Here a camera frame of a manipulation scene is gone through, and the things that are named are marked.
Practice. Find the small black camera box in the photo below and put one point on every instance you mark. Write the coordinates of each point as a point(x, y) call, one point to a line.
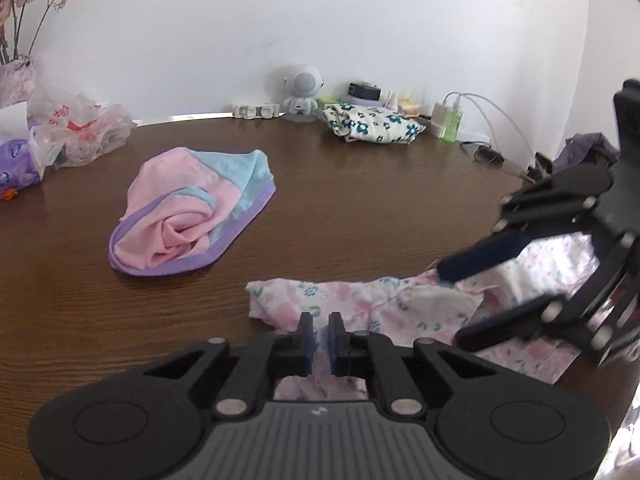
point(364, 91)

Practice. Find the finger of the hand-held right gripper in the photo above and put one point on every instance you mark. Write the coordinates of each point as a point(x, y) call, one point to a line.
point(505, 327)
point(480, 260)

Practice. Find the white plastic bracket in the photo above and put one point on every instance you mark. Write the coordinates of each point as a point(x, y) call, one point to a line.
point(255, 110)

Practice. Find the green liquid bottle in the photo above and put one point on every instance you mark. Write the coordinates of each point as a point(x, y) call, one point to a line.
point(454, 125)

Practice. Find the pink blue purple garment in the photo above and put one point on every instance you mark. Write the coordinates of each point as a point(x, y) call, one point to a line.
point(165, 190)

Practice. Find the pink floral white dress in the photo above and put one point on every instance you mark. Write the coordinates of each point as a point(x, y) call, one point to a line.
point(400, 305)

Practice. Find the purple puffer jacket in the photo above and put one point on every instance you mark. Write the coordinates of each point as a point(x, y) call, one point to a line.
point(585, 150)

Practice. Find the small orange object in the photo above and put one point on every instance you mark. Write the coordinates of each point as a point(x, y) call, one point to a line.
point(7, 194)

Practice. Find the white robot speaker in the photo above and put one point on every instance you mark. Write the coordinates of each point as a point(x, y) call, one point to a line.
point(302, 85)

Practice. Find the white charger plug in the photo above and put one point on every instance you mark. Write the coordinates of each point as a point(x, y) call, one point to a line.
point(440, 117)

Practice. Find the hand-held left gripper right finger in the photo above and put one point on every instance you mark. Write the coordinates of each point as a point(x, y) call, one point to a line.
point(336, 345)

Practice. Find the pink mottled vase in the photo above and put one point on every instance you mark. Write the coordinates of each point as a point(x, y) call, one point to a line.
point(15, 82)

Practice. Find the small white bottle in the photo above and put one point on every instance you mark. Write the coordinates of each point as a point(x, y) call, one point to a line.
point(391, 101)

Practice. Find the yellow pink round stack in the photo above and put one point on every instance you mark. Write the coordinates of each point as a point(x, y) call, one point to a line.
point(410, 106)

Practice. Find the purple tissue pack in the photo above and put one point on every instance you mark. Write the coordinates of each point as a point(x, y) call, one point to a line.
point(17, 165)

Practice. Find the clear plastic bag red print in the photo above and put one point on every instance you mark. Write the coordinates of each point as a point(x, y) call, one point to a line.
point(85, 127)

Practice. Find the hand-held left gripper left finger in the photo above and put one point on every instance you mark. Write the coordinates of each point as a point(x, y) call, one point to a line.
point(306, 345)

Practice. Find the folded teal flower print cloth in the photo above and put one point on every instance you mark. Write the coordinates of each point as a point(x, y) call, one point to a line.
point(372, 125)

